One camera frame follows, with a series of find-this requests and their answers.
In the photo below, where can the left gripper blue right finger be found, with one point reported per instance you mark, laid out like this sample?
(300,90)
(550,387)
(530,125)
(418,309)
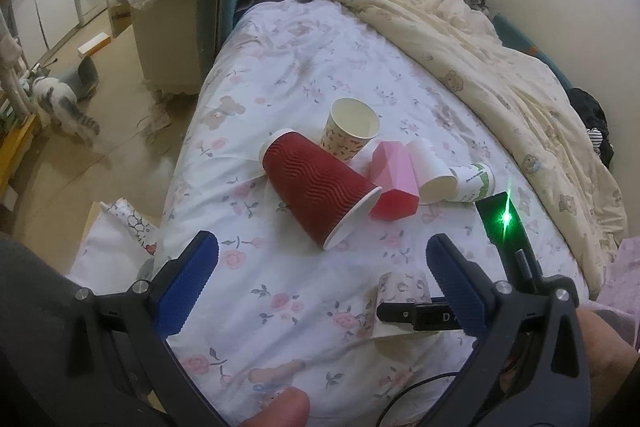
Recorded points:
(462,282)

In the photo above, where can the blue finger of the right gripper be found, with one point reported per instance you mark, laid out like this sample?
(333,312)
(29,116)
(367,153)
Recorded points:
(422,317)

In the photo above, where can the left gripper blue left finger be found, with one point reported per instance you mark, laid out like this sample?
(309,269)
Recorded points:
(178,285)

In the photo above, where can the white cup with pink print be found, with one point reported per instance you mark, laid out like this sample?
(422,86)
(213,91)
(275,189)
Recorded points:
(400,301)

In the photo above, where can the white cup with green print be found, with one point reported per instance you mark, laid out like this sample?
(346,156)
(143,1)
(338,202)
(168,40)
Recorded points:
(473,182)

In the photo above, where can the plain white paper cup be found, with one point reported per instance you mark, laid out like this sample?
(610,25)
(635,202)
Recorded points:
(435,180)

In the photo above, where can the pink faceted cup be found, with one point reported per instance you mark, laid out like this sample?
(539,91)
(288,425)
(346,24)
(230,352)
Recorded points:
(391,169)

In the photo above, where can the red ribbed paper cup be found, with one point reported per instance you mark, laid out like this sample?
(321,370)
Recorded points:
(326,197)

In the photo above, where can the cream patterned paper cup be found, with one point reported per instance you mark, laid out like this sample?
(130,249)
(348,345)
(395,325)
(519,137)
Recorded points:
(350,126)

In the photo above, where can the person's left hand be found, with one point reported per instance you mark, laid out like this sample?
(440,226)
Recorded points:
(290,409)

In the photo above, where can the white floral bed sheet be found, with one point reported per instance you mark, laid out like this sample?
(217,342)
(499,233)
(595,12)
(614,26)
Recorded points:
(279,311)

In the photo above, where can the cream bear print duvet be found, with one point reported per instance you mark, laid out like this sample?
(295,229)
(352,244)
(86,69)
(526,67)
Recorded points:
(523,104)

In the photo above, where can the yellow wooden rack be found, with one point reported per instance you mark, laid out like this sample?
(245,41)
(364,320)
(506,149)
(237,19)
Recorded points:
(15,145)

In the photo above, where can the grey and white cat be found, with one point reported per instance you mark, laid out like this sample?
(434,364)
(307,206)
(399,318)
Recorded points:
(57,99)

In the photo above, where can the grey waste bin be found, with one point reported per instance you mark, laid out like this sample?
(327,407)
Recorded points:
(82,78)

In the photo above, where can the white kitchen cabinets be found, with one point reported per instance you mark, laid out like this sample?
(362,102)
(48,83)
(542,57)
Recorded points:
(42,24)

